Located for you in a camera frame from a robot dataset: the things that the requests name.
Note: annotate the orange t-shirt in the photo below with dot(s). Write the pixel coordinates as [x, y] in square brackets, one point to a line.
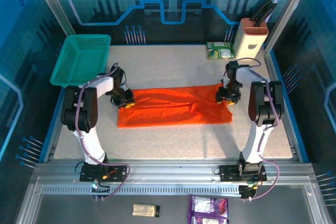
[170, 111]

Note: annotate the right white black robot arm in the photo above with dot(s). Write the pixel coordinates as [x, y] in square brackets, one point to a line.
[265, 103]

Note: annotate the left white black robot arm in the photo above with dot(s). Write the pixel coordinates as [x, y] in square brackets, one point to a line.
[105, 83]

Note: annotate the green white snack package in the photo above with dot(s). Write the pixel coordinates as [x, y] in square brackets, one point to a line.
[220, 51]

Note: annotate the cream knife block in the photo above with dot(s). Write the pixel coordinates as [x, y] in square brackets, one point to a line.
[249, 45]

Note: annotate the green plastic basket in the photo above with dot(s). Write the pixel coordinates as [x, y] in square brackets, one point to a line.
[78, 61]

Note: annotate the beige bar packet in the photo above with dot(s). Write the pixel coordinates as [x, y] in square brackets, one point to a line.
[143, 209]

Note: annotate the purple snack packet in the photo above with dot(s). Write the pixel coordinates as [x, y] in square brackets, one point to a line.
[207, 205]

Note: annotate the aluminium side rail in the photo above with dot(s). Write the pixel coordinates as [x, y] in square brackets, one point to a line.
[271, 64]

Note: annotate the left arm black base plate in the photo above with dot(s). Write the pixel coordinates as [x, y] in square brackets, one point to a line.
[118, 174]

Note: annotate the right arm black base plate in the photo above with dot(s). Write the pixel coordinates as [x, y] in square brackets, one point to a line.
[227, 172]

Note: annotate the aluminium front frame rail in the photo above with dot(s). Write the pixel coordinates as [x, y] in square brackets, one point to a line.
[170, 172]

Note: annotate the aluminium corner post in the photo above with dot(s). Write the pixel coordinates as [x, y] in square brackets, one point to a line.
[291, 1]
[50, 1]

